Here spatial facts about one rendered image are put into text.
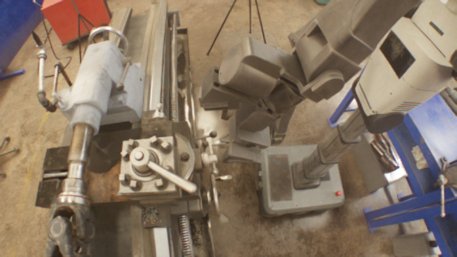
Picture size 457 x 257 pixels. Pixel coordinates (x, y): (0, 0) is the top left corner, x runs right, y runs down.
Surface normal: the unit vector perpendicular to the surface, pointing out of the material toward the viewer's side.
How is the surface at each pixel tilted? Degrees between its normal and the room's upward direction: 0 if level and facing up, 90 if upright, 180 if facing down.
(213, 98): 90
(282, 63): 30
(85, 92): 0
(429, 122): 0
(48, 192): 0
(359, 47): 89
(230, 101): 90
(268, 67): 90
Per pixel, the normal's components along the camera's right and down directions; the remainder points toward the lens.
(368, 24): 0.04, 0.74
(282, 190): 0.02, -0.53
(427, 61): -0.83, 0.47
